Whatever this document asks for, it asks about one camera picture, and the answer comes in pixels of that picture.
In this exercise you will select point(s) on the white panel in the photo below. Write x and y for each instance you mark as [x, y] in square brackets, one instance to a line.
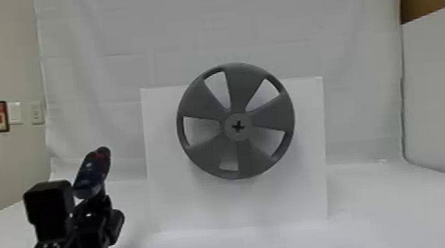
[172, 200]
[439, 95]

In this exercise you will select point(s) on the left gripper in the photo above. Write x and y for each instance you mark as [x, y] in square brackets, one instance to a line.
[91, 230]

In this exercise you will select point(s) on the grey wheel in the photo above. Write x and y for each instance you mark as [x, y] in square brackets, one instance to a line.
[240, 95]

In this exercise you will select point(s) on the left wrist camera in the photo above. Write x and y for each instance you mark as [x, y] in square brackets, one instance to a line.
[49, 208]

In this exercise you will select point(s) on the white wall switch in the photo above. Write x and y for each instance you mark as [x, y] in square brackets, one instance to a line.
[15, 113]
[37, 113]

